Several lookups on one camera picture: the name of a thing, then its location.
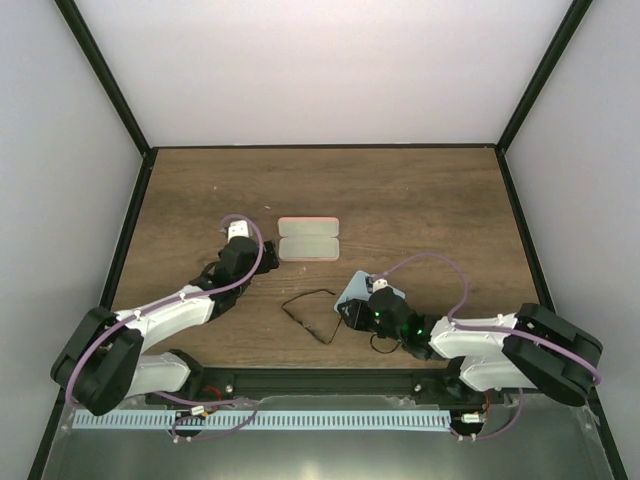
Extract grey metal front plate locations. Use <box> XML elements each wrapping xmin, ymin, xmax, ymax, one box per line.
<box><xmin>31</xmin><ymin>395</ymin><xmax>615</xmax><ymax>479</ymax></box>

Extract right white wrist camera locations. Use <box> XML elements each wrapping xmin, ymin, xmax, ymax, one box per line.
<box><xmin>365</xmin><ymin>276</ymin><xmax>389</xmax><ymax>294</ymax></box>

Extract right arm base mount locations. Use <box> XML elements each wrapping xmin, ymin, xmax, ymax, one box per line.
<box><xmin>411</xmin><ymin>369</ymin><xmax>486</xmax><ymax>409</ymax></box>

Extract light blue slotted strip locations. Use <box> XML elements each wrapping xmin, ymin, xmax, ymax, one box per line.
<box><xmin>72</xmin><ymin>410</ymin><xmax>451</xmax><ymax>432</ymax></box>

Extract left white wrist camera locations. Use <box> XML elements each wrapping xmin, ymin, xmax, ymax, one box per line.
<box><xmin>220</xmin><ymin>220</ymin><xmax>252</xmax><ymax>242</ymax></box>

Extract pink glasses case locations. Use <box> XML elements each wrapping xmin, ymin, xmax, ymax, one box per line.
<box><xmin>277</xmin><ymin>217</ymin><xmax>340</xmax><ymax>262</ymax></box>

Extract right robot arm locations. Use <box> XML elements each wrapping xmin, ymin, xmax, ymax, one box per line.
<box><xmin>334</xmin><ymin>287</ymin><xmax>603</xmax><ymax>407</ymax></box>

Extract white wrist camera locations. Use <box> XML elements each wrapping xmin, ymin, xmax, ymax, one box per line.
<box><xmin>365</xmin><ymin>276</ymin><xmax>389</xmax><ymax>294</ymax></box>
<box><xmin>220</xmin><ymin>220</ymin><xmax>252</xmax><ymax>242</ymax></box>

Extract purple cable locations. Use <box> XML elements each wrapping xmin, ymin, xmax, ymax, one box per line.
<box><xmin>64</xmin><ymin>214</ymin><xmax>264</xmax><ymax>444</ymax></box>
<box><xmin>372</xmin><ymin>252</ymin><xmax>601</xmax><ymax>441</ymax></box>

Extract light blue cleaning cloth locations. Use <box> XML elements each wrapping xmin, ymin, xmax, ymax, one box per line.
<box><xmin>334</xmin><ymin>270</ymin><xmax>405</xmax><ymax>313</ymax></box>

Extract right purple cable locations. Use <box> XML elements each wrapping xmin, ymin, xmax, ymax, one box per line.
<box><xmin>372</xmin><ymin>252</ymin><xmax>601</xmax><ymax>441</ymax></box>

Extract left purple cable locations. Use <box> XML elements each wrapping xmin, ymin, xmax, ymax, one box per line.
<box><xmin>64</xmin><ymin>214</ymin><xmax>264</xmax><ymax>444</ymax></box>

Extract black aluminium frame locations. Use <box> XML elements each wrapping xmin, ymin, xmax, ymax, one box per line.
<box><xmin>28</xmin><ymin>1</ymin><xmax>628</xmax><ymax>479</ymax></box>

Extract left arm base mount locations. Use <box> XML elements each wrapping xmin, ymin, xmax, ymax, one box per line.
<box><xmin>165</xmin><ymin>367</ymin><xmax>236</xmax><ymax>402</ymax></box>

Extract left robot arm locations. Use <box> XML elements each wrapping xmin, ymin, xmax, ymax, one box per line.
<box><xmin>51</xmin><ymin>236</ymin><xmax>279</xmax><ymax>416</ymax></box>

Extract black sunglasses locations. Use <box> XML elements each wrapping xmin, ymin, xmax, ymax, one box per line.
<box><xmin>280</xmin><ymin>288</ymin><xmax>342</xmax><ymax>346</ymax></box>

